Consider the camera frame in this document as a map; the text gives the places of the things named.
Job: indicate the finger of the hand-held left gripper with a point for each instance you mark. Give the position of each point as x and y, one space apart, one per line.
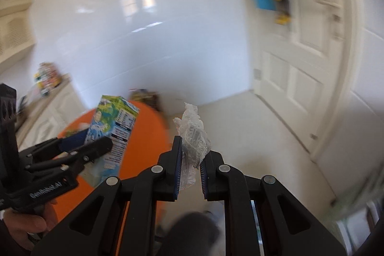
93 148
75 138

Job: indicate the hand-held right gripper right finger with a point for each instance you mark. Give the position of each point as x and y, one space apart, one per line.
204 181

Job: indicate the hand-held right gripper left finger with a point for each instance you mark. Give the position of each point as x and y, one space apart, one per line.
177 172

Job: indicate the green and blue drink carton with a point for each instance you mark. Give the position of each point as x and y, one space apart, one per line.
120 121

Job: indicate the clear plastic wrapper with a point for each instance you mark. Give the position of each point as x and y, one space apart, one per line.
193 130

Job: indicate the person's left hand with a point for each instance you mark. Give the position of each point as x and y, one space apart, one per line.
21 226

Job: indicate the cream kitchen counter cabinets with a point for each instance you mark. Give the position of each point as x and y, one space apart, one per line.
51 115

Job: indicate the orange round table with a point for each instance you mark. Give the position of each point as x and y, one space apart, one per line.
148 139

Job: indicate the dark cloth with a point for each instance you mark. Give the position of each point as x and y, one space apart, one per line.
192 229

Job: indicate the row of condiment bottles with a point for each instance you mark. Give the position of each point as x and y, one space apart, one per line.
48 79

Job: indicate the black bag with jars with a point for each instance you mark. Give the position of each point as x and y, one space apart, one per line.
145 98

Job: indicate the white panelled door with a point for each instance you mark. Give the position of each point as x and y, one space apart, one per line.
300 79

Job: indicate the yellow and black hanging tool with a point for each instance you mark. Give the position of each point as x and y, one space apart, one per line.
282 19

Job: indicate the cream lattice wall cabinet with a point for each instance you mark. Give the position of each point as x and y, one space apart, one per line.
15 28

